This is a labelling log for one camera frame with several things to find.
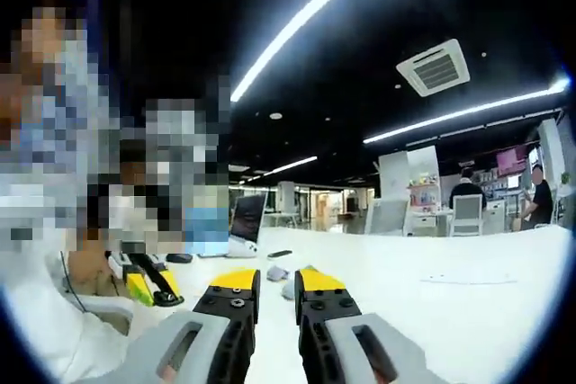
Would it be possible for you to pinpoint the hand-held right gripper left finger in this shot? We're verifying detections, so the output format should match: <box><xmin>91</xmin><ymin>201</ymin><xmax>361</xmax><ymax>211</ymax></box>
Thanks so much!
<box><xmin>101</xmin><ymin>267</ymin><xmax>262</xmax><ymax>384</ymax></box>

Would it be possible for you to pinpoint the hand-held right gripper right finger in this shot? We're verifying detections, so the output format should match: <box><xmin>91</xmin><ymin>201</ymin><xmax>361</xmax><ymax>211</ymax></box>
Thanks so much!
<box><xmin>293</xmin><ymin>267</ymin><xmax>455</xmax><ymax>384</ymax></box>

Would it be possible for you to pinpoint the white chair armrest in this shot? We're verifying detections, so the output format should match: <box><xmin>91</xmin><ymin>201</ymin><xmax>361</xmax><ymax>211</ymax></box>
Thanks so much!
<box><xmin>71</xmin><ymin>293</ymin><xmax>137</xmax><ymax>336</ymax></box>

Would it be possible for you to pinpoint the white smartphone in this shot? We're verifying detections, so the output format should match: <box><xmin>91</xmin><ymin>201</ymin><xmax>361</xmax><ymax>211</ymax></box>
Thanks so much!
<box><xmin>226</xmin><ymin>237</ymin><xmax>260</xmax><ymax>260</ymax></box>

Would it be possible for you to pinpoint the white table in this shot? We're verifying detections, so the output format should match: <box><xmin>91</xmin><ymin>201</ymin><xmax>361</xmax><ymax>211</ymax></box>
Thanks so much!
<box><xmin>105</xmin><ymin>221</ymin><xmax>575</xmax><ymax>384</ymax></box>

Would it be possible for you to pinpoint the open laptop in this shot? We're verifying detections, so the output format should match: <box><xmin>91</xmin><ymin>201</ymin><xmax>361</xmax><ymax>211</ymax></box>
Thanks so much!
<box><xmin>229</xmin><ymin>193</ymin><xmax>269</xmax><ymax>246</ymax></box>

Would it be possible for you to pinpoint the white mesh chair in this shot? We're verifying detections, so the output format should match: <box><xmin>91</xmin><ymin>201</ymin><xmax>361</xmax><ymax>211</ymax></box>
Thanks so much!
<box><xmin>448</xmin><ymin>193</ymin><xmax>488</xmax><ymax>238</ymax></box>
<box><xmin>363</xmin><ymin>198</ymin><xmax>410</xmax><ymax>237</ymax></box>

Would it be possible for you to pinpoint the short ceiling light strip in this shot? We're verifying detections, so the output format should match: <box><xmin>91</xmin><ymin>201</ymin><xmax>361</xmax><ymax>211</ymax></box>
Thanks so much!
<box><xmin>229</xmin><ymin>156</ymin><xmax>319</xmax><ymax>181</ymax></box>

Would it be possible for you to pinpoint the shelf with colourful items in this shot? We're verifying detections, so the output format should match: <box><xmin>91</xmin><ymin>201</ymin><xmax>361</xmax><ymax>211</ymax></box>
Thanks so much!
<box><xmin>407</xmin><ymin>171</ymin><xmax>441</xmax><ymax>219</ymax></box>

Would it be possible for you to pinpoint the white partition panel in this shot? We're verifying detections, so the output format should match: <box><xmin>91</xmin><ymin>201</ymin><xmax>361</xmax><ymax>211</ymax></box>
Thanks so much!
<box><xmin>377</xmin><ymin>146</ymin><xmax>441</xmax><ymax>205</ymax></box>

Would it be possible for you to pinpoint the long ceiling light strip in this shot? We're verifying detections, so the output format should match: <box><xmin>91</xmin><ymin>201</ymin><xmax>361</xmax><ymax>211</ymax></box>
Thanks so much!
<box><xmin>362</xmin><ymin>76</ymin><xmax>572</xmax><ymax>146</ymax></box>
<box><xmin>229</xmin><ymin>0</ymin><xmax>402</xmax><ymax>103</ymax></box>

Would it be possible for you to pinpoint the ceiling air vent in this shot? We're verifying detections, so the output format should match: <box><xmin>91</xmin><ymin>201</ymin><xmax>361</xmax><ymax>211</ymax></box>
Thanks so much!
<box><xmin>395</xmin><ymin>38</ymin><xmax>472</xmax><ymax>98</ymax></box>

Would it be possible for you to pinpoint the thin black cable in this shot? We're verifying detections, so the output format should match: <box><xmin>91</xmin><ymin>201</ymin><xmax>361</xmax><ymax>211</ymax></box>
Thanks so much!
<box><xmin>57</xmin><ymin>249</ymin><xmax>90</xmax><ymax>314</ymax></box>

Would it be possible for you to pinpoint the pink wall screen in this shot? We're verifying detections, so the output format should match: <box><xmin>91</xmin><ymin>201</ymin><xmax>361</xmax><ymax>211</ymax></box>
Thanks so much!
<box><xmin>495</xmin><ymin>144</ymin><xmax>527</xmax><ymax>177</ymax></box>

